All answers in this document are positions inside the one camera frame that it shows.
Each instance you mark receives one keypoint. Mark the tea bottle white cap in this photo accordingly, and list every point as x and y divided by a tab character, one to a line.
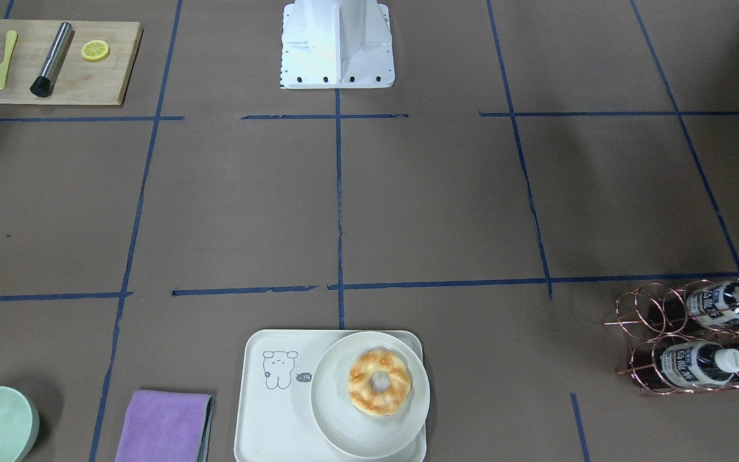
698	363

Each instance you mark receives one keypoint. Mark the cream rectangular tray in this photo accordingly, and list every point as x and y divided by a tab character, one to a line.
275	420

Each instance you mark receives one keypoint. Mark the glazed donut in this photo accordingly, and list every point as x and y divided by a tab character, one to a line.
379	383

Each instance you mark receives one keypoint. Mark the cream round plate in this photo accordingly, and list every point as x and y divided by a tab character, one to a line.
345	427

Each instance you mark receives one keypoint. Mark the purple folded cloth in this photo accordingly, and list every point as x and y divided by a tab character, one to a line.
166	426

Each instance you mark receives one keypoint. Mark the wooden cutting board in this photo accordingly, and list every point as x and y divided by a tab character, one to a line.
91	65

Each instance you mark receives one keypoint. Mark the lemon slice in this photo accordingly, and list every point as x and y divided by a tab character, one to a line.
95	50

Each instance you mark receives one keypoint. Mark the yellow plastic knife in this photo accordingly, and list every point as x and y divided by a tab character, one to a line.
9	46

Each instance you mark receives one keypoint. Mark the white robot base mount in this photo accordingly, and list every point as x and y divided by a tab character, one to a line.
336	45

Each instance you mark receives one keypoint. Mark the copper wire bottle rack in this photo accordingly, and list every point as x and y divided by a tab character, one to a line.
653	318

